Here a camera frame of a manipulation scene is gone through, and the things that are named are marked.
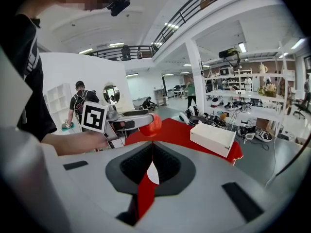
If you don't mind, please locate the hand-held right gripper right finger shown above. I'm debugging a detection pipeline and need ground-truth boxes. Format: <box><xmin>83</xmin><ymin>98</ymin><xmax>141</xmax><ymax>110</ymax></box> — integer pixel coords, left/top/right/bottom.
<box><xmin>136</xmin><ymin>141</ymin><xmax>296</xmax><ymax>233</ymax></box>

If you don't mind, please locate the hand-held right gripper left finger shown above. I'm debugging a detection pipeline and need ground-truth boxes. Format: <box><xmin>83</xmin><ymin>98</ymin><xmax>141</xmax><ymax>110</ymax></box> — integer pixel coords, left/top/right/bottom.
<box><xmin>40</xmin><ymin>141</ymin><xmax>154</xmax><ymax>233</ymax></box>

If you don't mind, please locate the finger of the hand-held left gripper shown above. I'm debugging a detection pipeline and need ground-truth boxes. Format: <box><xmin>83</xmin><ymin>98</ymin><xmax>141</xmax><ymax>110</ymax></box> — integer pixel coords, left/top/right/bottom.
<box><xmin>122</xmin><ymin>109</ymin><xmax>149</xmax><ymax>117</ymax></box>
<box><xmin>118</xmin><ymin>113</ymin><xmax>156</xmax><ymax>131</ymax></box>

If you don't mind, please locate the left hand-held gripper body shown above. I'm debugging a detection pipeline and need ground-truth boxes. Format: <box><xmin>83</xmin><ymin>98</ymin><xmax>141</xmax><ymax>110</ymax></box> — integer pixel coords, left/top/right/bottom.
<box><xmin>81</xmin><ymin>101</ymin><xmax>137</xmax><ymax>150</ymax></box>

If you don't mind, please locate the red apple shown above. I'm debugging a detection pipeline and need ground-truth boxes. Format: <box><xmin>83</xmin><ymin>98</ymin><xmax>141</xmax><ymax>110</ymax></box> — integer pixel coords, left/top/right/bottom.
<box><xmin>139</xmin><ymin>113</ymin><xmax>163</xmax><ymax>137</ymax></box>

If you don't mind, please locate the white plate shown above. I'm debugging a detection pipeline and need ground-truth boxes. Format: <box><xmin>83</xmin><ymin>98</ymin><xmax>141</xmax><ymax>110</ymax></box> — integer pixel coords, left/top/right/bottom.
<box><xmin>147</xmin><ymin>161</ymin><xmax>160</xmax><ymax>185</ymax></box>

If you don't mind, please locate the person's left forearm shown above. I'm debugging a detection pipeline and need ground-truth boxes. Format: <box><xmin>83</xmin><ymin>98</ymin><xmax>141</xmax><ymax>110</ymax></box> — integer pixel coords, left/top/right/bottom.
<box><xmin>40</xmin><ymin>131</ymin><xmax>110</xmax><ymax>157</ymax></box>

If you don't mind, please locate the wooden cabinet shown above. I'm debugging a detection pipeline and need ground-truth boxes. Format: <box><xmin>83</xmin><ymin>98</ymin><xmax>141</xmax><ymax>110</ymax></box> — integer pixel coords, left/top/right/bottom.
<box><xmin>154</xmin><ymin>88</ymin><xmax>170</xmax><ymax>107</ymax></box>

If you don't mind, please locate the red tablecloth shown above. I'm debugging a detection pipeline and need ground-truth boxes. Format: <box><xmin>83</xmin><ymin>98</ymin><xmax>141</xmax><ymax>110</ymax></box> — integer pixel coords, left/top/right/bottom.
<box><xmin>124</xmin><ymin>117</ymin><xmax>244</xmax><ymax>166</ymax></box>

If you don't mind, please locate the white cubby shelf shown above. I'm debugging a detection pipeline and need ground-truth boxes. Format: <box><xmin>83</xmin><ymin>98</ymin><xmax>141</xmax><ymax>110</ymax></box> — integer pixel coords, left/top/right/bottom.
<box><xmin>45</xmin><ymin>82</ymin><xmax>74</xmax><ymax>128</ymax></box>

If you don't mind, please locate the black round pan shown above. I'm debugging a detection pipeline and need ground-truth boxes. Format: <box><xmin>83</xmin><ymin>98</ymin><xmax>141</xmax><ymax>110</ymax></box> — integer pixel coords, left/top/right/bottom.
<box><xmin>189</xmin><ymin>115</ymin><xmax>207</xmax><ymax>127</ymax></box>

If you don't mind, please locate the white rectangular box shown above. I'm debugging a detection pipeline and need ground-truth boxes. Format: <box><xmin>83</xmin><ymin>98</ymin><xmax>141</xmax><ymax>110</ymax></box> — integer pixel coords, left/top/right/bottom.
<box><xmin>190</xmin><ymin>122</ymin><xmax>237</xmax><ymax>158</ymax></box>

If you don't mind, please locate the person's black shirt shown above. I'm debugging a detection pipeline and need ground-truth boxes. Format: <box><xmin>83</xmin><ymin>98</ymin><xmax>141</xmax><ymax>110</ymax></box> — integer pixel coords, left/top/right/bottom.
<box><xmin>0</xmin><ymin>13</ymin><xmax>58</xmax><ymax>142</ymax></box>

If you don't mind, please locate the black balcony railing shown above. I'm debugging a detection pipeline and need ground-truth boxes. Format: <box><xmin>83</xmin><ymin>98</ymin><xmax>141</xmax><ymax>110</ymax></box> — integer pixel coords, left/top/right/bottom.
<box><xmin>85</xmin><ymin>0</ymin><xmax>251</xmax><ymax>62</ymax></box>

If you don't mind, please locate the white metal shelving rack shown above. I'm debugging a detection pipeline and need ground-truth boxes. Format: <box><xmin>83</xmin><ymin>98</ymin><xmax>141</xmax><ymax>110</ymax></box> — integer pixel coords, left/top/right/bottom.
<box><xmin>203</xmin><ymin>41</ymin><xmax>296</xmax><ymax>140</ymax></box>

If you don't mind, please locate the flower bouquet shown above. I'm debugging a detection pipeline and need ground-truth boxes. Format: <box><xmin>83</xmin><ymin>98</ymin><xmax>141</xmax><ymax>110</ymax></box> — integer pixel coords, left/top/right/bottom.
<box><xmin>257</xmin><ymin>83</ymin><xmax>278</xmax><ymax>99</ymax></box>

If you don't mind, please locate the black office chair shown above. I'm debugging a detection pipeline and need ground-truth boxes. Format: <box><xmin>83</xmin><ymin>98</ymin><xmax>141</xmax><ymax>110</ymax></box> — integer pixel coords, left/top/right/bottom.
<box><xmin>292</xmin><ymin>98</ymin><xmax>308</xmax><ymax>120</ymax></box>

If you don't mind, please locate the round wall mirror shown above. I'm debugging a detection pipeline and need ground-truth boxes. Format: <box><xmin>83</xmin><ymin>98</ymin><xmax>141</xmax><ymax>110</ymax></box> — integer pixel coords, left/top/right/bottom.
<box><xmin>103</xmin><ymin>83</ymin><xmax>121</xmax><ymax>105</ymax></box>

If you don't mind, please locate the black cable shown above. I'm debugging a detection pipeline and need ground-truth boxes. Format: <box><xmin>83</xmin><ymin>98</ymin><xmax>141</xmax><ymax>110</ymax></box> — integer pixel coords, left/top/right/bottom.
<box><xmin>264</xmin><ymin>126</ymin><xmax>311</xmax><ymax>189</ymax></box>

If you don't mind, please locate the black head camera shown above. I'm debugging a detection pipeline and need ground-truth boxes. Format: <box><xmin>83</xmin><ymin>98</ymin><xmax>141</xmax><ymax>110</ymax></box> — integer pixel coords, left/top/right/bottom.
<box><xmin>106</xmin><ymin>0</ymin><xmax>131</xmax><ymax>17</ymax></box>

